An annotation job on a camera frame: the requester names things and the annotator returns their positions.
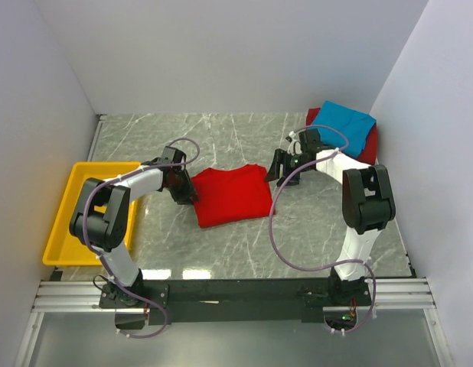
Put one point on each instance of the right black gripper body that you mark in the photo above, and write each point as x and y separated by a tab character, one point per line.
298	167

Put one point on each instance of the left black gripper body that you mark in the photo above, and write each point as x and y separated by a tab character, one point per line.
182	188

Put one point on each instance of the bright red t-shirt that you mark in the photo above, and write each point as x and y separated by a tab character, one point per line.
231	196

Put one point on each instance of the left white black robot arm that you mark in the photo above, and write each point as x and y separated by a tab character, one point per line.
100	218

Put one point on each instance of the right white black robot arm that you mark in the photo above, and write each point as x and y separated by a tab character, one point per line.
367	202

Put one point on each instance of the folded blue t-shirt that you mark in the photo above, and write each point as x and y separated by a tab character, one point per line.
354	125

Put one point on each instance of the folded dark red t-shirt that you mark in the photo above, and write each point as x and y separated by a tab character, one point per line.
369	153

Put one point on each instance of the yellow plastic tray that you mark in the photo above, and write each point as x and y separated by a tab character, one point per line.
63	249

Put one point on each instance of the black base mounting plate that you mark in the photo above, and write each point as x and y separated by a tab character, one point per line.
192	301

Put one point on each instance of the aluminium extrusion rail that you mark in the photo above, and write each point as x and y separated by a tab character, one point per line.
384	293

